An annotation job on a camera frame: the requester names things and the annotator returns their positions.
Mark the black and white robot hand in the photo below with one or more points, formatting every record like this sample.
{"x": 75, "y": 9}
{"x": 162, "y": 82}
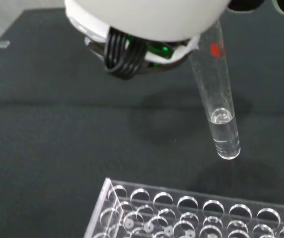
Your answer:
{"x": 144, "y": 17}

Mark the clear plastic test tube rack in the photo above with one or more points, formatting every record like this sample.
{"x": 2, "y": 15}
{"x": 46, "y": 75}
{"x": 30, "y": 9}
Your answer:
{"x": 194, "y": 213}

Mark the black bench cloth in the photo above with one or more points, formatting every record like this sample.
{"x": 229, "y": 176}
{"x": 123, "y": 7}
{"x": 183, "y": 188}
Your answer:
{"x": 57, "y": 124}

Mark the small clear plastic piece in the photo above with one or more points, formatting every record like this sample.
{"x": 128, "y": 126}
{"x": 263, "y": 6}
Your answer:
{"x": 1, "y": 44}

